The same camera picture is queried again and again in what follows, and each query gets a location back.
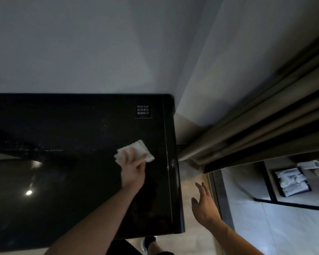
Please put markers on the black shoe with white sole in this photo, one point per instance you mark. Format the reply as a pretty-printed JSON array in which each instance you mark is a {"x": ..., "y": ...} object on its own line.
[{"x": 148, "y": 243}]

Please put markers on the black tray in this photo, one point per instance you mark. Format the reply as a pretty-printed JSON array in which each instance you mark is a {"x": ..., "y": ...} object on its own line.
[{"x": 292, "y": 183}]

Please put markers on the white rolled towel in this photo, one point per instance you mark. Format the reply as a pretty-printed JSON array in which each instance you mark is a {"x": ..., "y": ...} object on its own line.
[{"x": 309, "y": 164}]

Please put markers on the person's right forearm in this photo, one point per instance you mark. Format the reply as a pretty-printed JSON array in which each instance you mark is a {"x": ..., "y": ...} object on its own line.
[{"x": 236, "y": 240}]

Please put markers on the black sticker with white print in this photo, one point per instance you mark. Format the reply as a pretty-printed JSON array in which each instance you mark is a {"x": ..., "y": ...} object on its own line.
[{"x": 143, "y": 111}]

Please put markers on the person's left thumb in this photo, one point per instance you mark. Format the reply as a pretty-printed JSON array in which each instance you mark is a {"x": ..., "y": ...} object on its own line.
[{"x": 142, "y": 164}]

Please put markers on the white cleaning cloth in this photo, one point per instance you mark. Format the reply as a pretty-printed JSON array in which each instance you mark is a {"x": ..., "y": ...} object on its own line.
[{"x": 142, "y": 151}]

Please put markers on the black metal shelf frame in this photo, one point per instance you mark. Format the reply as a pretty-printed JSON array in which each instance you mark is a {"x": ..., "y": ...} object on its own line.
[{"x": 269, "y": 183}]

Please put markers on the person's right thumb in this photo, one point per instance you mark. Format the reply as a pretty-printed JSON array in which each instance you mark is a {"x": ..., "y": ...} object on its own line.
[{"x": 194, "y": 203}]

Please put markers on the black glass table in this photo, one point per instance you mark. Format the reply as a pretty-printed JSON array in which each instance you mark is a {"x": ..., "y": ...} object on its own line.
[{"x": 69, "y": 146}]

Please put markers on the beige curtain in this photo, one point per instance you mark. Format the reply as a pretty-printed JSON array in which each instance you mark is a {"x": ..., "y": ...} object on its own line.
[{"x": 260, "y": 122}]

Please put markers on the person's right hand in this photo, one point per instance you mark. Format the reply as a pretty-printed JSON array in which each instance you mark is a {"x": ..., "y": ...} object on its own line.
[{"x": 206, "y": 209}]

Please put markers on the white toiletry packet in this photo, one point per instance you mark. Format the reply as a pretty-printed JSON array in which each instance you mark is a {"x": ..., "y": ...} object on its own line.
[
  {"x": 291, "y": 181},
  {"x": 296, "y": 190},
  {"x": 288, "y": 172}
]

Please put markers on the person's left forearm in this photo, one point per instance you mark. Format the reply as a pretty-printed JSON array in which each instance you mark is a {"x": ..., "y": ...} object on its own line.
[{"x": 101, "y": 223}]

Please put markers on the person's left hand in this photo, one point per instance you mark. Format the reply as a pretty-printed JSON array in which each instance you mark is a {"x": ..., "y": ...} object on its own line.
[{"x": 133, "y": 173}]

